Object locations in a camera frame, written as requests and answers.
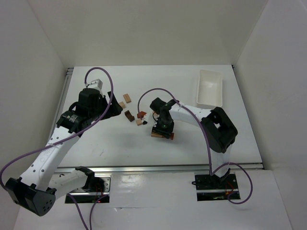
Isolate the reddish brown wedge block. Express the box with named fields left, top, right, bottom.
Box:
left=137, top=111, right=146, bottom=119

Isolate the aluminium front rail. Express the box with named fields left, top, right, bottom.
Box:
left=55, top=163, right=264, bottom=174

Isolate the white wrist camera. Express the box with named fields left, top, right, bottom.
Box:
left=87, top=79, right=103, bottom=91
left=141, top=113, right=156, bottom=125

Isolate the striped light wood block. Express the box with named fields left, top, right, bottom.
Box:
left=151, top=131, right=164, bottom=138

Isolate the light wood block far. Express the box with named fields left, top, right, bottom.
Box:
left=123, top=94, right=131, bottom=104

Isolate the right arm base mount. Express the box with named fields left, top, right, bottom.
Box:
left=191, top=173, right=240, bottom=201

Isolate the white plastic bin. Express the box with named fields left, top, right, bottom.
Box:
left=196, top=70, right=223, bottom=109

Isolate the aluminium left rail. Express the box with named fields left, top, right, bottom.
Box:
left=48, top=67, right=74, bottom=140

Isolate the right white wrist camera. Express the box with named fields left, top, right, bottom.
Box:
left=141, top=113, right=156, bottom=125

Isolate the aluminium rail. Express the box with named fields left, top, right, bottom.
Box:
left=48, top=67, right=74, bottom=140
left=55, top=163, right=264, bottom=174

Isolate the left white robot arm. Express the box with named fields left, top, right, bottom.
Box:
left=5, top=88, right=122, bottom=217

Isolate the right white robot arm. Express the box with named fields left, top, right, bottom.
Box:
left=150, top=98, right=238, bottom=187

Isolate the dark brown notched block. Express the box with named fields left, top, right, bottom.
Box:
left=124, top=110, right=135, bottom=122

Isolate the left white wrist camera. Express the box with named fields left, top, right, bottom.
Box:
left=87, top=79, right=103, bottom=91

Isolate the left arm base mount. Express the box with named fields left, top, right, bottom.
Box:
left=70, top=174, right=111, bottom=204

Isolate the long light wood block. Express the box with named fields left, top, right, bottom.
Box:
left=136, top=119, right=143, bottom=126

